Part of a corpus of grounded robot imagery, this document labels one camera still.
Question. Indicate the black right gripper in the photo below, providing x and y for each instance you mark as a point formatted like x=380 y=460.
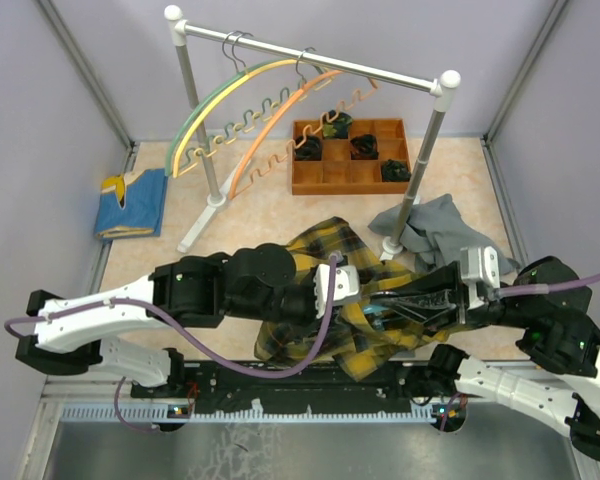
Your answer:
x=423 y=299

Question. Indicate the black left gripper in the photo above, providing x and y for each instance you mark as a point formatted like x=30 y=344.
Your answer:
x=309 y=282

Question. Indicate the yellow plaid shirt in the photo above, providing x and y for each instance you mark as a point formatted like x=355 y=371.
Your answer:
x=357 y=347

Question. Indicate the blue hanger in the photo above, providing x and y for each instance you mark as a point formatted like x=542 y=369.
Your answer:
x=378 y=312

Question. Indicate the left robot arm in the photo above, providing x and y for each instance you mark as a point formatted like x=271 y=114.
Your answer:
x=66 y=337

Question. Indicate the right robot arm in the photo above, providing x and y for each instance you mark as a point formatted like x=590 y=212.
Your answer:
x=548 y=302

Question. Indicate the grey shirt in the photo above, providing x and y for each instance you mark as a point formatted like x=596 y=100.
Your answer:
x=435 y=233

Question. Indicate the green hanger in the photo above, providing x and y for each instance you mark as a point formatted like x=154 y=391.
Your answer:
x=180 y=158

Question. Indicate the yellow hanger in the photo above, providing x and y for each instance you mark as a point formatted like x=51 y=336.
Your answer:
x=229 y=110

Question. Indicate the dark rolled sock right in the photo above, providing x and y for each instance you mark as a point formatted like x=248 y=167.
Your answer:
x=393 y=171

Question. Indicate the dark rolled sock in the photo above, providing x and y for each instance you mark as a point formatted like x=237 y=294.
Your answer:
x=364 y=147
x=393 y=171
x=310 y=150

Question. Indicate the wooden compartment tray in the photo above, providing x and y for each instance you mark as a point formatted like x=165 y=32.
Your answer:
x=337 y=173

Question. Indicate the dark rolled sock left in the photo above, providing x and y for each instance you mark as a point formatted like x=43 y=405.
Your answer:
x=310 y=150

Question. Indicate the dark rolled sock middle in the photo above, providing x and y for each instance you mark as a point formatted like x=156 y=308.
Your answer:
x=364 y=147

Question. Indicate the blue folded cloth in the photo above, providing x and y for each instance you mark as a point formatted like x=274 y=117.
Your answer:
x=131 y=205

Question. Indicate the camouflage rolled sock top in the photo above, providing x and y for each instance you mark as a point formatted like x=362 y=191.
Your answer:
x=336 y=125

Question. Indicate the white metal clothes rack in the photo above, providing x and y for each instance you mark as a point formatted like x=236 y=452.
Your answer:
x=443 y=89

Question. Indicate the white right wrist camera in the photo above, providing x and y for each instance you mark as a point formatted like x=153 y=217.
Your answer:
x=479 y=272

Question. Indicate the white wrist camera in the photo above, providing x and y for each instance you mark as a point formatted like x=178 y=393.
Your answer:
x=347 y=287
x=479 y=272

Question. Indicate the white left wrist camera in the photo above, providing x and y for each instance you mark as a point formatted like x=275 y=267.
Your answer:
x=347 y=287

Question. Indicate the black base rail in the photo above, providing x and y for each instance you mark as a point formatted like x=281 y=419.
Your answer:
x=323 y=388

